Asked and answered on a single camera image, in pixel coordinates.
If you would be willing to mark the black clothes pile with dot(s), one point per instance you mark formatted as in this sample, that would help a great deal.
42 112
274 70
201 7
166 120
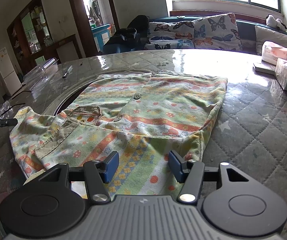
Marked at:
128 36

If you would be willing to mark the dark wooden door frame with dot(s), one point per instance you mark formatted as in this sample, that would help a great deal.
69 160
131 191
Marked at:
93 10

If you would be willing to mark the small clear plastic tray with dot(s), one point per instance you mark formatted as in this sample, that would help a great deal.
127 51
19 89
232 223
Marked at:
4 108

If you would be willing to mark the black and white pen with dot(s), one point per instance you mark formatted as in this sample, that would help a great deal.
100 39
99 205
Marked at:
67 71

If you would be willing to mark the white refrigerator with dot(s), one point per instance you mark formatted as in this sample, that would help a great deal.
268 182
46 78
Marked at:
4 72

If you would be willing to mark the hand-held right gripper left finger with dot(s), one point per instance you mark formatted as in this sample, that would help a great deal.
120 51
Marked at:
111 167

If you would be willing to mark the teal sofa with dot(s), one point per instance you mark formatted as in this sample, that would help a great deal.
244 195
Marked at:
246 30

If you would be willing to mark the turquoise cabinet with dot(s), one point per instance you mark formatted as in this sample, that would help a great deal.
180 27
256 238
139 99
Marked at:
101 36

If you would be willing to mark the grey white stuffed toy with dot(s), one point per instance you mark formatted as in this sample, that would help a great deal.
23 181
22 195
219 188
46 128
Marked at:
274 20

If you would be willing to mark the dark flat box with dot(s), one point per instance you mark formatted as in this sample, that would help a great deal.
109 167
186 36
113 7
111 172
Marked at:
264 68

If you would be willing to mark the dark wooden display cabinet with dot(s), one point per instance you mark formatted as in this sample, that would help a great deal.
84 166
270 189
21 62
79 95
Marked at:
32 30

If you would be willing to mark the pink white tissue pack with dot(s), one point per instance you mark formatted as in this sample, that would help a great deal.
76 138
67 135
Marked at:
274 52

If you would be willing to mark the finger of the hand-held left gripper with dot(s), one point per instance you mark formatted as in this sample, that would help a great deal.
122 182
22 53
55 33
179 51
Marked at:
8 122

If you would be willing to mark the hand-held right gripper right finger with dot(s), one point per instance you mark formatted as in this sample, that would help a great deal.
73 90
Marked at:
175 167

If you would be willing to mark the butterfly print cushion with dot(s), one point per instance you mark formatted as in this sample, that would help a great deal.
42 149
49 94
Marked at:
169 36
217 31

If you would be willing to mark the clear plastic container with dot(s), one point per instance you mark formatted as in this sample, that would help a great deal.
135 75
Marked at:
42 76

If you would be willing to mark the grey plain cushion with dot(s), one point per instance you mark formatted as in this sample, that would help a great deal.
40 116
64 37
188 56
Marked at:
271 37

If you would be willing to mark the colourful striped patterned garment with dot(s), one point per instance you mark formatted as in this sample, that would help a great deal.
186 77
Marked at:
143 120

